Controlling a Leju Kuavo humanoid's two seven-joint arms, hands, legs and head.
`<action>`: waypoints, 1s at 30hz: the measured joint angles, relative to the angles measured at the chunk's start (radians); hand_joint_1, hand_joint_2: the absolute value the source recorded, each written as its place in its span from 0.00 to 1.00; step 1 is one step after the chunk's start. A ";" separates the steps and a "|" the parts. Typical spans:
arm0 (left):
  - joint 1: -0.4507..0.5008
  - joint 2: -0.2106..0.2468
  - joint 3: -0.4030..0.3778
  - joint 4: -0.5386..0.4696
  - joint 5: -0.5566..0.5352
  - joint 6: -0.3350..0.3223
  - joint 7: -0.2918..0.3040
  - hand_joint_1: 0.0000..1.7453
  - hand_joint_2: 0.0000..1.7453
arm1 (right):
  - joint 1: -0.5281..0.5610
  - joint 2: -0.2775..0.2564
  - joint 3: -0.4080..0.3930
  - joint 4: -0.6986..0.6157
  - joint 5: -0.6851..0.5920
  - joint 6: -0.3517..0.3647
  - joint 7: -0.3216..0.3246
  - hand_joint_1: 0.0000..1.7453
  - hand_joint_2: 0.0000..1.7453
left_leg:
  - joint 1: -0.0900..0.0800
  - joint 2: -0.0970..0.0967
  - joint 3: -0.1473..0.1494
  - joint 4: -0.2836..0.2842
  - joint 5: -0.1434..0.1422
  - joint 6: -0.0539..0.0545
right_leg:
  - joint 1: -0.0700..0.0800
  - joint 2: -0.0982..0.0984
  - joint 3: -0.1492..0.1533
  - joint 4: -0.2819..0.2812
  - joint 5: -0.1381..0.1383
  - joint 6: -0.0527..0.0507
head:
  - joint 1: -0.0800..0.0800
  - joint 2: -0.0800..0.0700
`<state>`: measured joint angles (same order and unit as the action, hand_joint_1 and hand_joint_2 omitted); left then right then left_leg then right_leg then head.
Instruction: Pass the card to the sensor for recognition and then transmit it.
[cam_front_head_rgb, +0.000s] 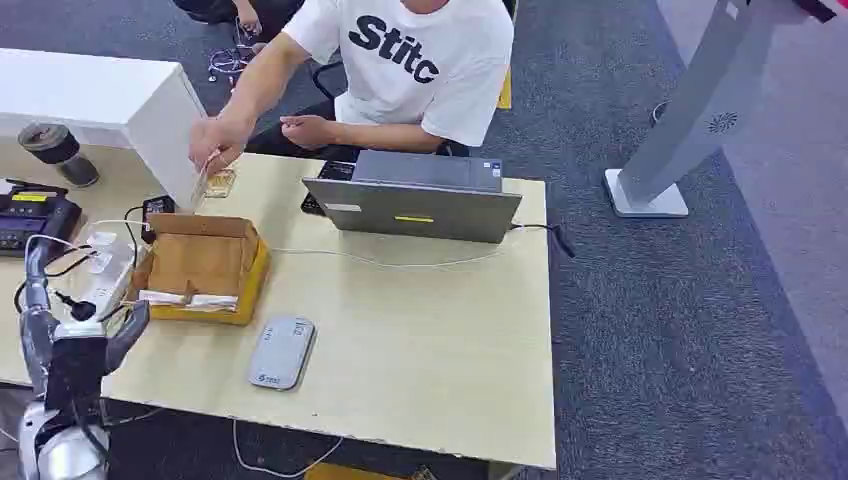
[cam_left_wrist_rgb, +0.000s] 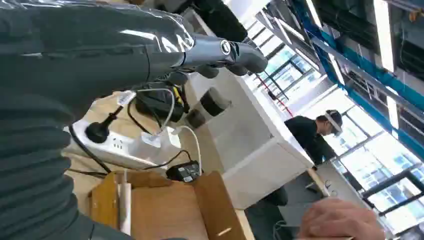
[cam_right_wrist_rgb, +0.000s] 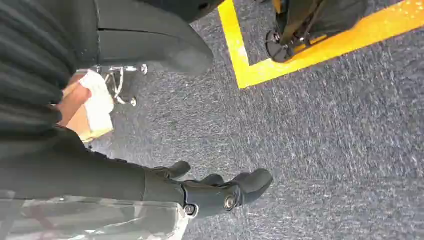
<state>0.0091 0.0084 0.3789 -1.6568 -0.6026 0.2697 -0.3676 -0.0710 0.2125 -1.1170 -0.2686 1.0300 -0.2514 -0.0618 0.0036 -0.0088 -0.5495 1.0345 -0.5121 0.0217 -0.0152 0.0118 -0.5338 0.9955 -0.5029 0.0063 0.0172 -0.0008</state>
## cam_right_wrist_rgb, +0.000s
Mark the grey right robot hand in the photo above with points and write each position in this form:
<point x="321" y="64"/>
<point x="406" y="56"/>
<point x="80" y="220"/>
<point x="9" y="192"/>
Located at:
<point x="149" y="46"/>

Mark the clear plastic cover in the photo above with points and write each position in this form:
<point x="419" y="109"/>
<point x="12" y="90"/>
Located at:
<point x="99" y="222"/>

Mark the yellow floor tape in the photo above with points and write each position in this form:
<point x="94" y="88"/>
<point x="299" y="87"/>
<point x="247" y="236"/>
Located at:
<point x="242" y="66"/>

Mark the black robot foot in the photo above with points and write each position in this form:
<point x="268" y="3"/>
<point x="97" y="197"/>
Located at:
<point x="331" y="16"/>

